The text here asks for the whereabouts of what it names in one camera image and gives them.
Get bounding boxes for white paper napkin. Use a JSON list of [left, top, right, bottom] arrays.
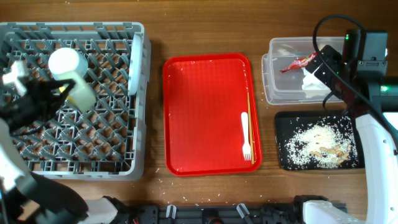
[[302, 68, 329, 90]]

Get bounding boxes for red snack wrapper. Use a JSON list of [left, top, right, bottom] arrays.
[[280, 52, 317, 73]]

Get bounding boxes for green bowl with food scraps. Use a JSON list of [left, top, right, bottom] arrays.
[[63, 71, 96, 113]]

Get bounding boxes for small light blue bowl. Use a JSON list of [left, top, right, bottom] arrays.
[[48, 47, 88, 80]]

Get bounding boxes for wooden chopstick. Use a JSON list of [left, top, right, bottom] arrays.
[[247, 93, 254, 164]]

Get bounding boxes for white plastic fork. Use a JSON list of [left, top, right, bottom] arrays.
[[241, 112, 251, 161]]

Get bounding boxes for large light blue plate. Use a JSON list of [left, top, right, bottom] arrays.
[[127, 34, 143, 96]]

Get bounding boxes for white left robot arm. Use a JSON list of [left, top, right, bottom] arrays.
[[1, 60, 119, 223]]

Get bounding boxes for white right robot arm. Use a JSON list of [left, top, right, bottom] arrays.
[[306, 14, 397, 223]]

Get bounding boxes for clear plastic waste bin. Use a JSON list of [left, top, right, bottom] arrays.
[[262, 37, 328, 105]]

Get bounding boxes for grey plastic dishwasher rack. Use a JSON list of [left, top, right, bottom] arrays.
[[1, 22, 151, 180]]

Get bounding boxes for black plastic tray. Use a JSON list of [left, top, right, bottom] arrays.
[[274, 110, 366, 171]]

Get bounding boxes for spilled rice and food scraps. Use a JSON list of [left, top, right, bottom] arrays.
[[284, 116, 360, 169]]

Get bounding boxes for red plastic serving tray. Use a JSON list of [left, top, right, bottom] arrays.
[[162, 53, 262, 177]]

